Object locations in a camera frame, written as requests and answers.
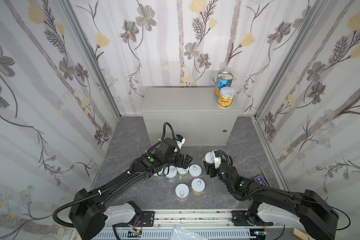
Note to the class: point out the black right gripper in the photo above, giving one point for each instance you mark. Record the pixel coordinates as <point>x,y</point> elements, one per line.
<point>211,171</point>

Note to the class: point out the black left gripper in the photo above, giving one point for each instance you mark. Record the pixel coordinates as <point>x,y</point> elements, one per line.
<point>182,160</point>

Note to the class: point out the white lid can orange label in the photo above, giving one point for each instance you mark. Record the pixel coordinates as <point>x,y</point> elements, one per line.
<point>209,159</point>

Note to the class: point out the plastic lid can yellow label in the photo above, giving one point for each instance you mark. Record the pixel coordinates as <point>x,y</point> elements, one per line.
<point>226,97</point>

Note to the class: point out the large blue labelled can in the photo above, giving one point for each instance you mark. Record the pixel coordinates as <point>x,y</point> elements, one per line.
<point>224,79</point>

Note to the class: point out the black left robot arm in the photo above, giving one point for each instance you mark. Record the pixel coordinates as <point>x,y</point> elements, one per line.
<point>88,212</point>

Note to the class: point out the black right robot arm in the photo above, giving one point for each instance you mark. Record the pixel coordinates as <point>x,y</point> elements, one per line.
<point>315,215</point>

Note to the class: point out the white lid can green label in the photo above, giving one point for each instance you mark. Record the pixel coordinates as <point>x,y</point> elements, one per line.
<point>182,173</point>

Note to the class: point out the white lid can blue label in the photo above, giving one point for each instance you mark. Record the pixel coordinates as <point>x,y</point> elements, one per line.
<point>171,173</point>

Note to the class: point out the white lid can beige label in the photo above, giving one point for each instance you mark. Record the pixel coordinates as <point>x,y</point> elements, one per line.
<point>195,171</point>

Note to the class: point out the white lid can far left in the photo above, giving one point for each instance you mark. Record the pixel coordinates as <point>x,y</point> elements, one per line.
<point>157,175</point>

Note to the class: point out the white lid can front left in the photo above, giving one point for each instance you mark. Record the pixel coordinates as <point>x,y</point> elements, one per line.
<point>182,192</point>

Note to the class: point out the white lid can front right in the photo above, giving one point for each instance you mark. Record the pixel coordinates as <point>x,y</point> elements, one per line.
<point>198,186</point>

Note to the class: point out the blue card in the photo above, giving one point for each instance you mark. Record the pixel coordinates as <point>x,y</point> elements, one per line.
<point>261,180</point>

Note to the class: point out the wooden stick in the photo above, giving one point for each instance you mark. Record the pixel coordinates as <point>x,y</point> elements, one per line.
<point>265,176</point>

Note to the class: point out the grey metal cabinet box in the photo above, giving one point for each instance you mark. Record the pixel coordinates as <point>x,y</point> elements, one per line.
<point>193,113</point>

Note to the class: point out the clear plastic bag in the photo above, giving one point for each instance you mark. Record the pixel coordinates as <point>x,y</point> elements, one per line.
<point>179,233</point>

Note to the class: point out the wooden block right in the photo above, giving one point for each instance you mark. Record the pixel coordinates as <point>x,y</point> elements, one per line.
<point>299,234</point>

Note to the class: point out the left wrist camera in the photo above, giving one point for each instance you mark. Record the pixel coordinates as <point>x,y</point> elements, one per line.
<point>180,140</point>

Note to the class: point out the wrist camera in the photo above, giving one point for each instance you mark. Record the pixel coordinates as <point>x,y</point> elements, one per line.
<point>180,140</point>
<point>219,158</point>

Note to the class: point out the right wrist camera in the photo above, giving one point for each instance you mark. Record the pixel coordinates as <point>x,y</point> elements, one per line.
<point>219,158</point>

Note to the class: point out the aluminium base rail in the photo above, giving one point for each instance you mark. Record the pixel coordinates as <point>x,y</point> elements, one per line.
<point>200,219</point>

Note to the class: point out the white slotted cable duct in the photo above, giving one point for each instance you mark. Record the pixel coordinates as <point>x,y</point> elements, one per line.
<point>170,234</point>

